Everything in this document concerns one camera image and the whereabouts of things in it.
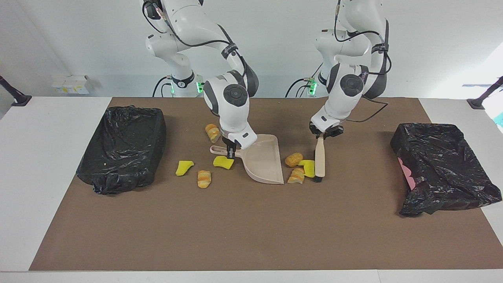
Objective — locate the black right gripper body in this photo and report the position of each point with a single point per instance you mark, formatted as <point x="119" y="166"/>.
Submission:
<point x="228" y="143"/>

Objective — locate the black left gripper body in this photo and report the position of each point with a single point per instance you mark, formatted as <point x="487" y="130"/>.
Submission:
<point x="326" y="130"/>

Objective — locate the striped croissant bread piece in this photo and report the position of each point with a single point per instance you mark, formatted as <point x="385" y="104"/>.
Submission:
<point x="212" y="133"/>
<point x="296" y="176"/>
<point x="204" y="179"/>

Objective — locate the beige brush black bristles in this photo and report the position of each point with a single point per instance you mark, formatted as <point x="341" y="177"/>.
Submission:
<point x="320" y="157"/>

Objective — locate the black angled stand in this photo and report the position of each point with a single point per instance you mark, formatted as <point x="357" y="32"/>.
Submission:
<point x="483" y="96"/>
<point x="13" y="95"/>

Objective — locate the brown bread roll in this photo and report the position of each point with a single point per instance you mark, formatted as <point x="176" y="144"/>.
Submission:
<point x="294" y="159"/>

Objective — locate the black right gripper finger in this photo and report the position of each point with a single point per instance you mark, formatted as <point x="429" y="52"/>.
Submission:
<point x="237" y="152"/>
<point x="229" y="153"/>

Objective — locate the brown table mat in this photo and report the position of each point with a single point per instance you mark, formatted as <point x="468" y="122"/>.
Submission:
<point x="251" y="236"/>

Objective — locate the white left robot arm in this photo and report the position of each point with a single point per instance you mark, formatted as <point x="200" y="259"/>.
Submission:
<point x="346" y="94"/>

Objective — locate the beige plastic dustpan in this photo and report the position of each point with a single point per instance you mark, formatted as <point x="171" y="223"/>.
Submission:
<point x="263" y="161"/>

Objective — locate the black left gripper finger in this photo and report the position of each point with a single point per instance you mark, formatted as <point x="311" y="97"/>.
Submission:
<point x="336" y="133"/>
<point x="314" y="129"/>

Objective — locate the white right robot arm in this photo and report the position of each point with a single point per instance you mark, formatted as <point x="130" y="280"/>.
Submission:
<point x="232" y="106"/>

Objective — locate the teal object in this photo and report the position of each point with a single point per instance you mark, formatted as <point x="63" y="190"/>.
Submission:
<point x="500" y="120"/>

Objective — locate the yellow sponge piece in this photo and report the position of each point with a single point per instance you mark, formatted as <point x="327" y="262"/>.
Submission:
<point x="223" y="162"/>
<point x="309" y="169"/>
<point x="183" y="168"/>

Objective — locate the white wall socket boxes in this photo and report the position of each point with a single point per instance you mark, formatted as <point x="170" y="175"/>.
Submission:
<point x="70" y="84"/>

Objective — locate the black bag lined pink bin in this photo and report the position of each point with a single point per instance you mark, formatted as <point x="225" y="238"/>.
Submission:
<point x="444" y="169"/>

